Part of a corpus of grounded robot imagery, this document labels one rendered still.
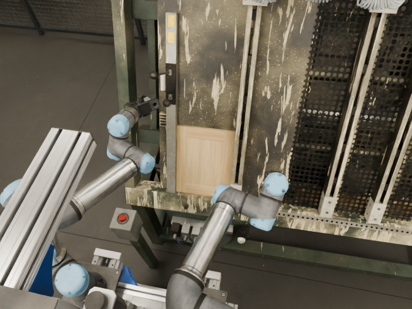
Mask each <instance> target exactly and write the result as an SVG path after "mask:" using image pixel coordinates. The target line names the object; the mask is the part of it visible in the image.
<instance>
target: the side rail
mask: <svg viewBox="0 0 412 309"><path fill-rule="evenodd" d="M111 2H112V18H113V35H114V43H115V59H116V76H117V85H118V100H119V110H120V112H121V111H122V110H123V109H124V107H123V106H124V105H125V104H126V103H128V102H131V101H132V102H136V101H137V84H136V71H135V45H134V20H133V18H132V9H131V0H111ZM138 128H139V123H138V121H137V122H136V123H135V124H134V125H133V127H132V128H131V129H130V133H129V139H128V140H129V141H130V142H131V143H133V144H134V145H136V146H137V147H139V142H138V133H137V129H138ZM140 180H141V173H140V172H139V173H137V174H136V175H135V176H133V177H132V178H131V179H130V180H128V181H127V182H126V183H125V187H127V188H135V187H136V186H137V184H138V183H139V181H140Z"/></svg>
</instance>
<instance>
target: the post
mask: <svg viewBox="0 0 412 309"><path fill-rule="evenodd" d="M130 242H131V243H132V245H133V246H134V248H135V249H136V250H137V252H138V253H139V254H140V256H141V257H142V259H143V260H144V261H145V262H146V264H147V266H149V268H152V269H157V266H158V260H157V258H156V257H155V255H154V254H153V252H152V250H151V249H150V247H149V246H148V244H147V242H146V241H145V239H144V237H143V235H142V234H141V233H140V235H139V239H138V241H137V242H135V241H131V240H130Z"/></svg>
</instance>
